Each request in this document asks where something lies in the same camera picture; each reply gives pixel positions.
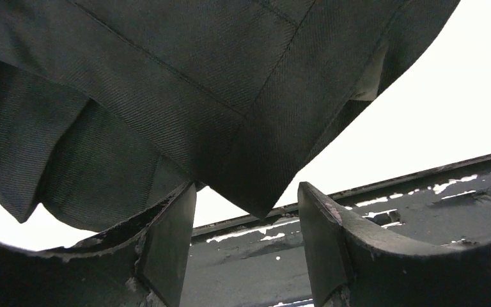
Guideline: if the black garment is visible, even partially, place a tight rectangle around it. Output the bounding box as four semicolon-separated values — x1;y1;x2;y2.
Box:
0;1;458;232

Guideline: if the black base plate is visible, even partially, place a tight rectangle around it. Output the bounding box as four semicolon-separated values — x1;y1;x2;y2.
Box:
180;154;491;306

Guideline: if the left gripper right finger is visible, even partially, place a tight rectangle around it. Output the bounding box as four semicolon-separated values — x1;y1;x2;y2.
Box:
298;182;491;306

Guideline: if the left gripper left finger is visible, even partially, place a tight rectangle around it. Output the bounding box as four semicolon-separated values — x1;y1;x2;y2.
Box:
0;183;196;306

